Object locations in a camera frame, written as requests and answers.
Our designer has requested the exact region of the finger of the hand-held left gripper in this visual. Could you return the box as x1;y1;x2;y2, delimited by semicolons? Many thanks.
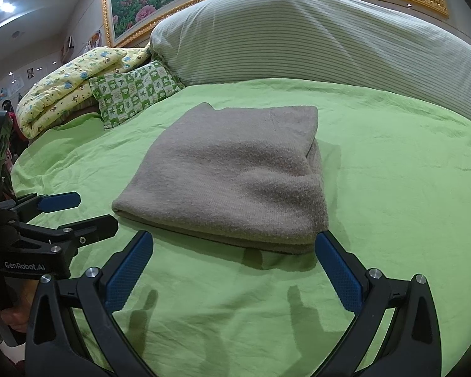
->
14;214;119;260
0;191;82;221

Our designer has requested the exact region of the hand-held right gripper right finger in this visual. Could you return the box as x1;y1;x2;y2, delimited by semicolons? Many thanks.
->
315;230;442;377

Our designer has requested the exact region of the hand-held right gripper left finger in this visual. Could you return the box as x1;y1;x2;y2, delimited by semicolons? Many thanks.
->
25;230;154;377

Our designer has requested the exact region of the beige knit sweater brown hem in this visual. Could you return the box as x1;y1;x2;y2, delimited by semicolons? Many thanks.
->
112;102;330;255

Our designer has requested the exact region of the person's left hand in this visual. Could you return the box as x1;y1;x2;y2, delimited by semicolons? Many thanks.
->
0;283;29;335

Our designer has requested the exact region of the green bed sheet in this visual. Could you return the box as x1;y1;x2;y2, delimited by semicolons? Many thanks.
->
11;79;471;377

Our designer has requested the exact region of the yellow cartoon print quilt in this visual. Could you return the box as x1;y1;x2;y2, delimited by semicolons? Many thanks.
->
16;46;153;139

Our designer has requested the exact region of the green white patterned pillow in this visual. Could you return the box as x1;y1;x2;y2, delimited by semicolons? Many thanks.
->
88;61;186;129

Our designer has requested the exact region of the white striped padded headboard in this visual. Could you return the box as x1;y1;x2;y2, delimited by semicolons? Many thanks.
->
149;0;471;131

